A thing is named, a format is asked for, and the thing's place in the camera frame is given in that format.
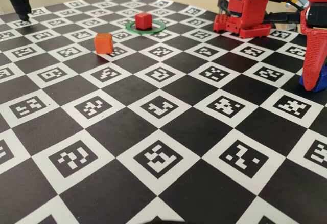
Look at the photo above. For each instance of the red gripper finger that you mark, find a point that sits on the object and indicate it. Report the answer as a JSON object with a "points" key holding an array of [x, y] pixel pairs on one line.
{"points": [[310, 63]]}

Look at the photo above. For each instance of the blue cube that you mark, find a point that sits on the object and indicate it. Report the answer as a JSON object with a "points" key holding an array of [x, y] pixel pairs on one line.
{"points": [[322, 83]]}

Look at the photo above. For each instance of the red cube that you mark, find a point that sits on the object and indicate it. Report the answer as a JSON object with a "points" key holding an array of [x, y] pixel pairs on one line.
{"points": [[143, 21]]}

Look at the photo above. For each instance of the orange cube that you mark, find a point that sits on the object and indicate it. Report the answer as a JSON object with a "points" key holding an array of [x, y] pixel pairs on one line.
{"points": [[103, 44]]}

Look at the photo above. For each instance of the red perforated robot base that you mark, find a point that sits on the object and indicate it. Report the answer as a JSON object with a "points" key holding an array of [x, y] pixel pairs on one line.
{"points": [[222, 24]]}

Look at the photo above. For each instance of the red robot arm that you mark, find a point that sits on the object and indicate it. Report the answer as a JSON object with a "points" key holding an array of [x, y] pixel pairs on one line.
{"points": [[249, 4]]}

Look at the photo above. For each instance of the black clamp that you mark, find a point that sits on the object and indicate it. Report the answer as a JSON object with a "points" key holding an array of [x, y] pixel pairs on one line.
{"points": [[222, 5]]}

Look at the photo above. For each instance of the black white marker mat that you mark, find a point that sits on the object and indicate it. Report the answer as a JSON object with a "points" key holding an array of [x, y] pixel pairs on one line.
{"points": [[143, 142]]}

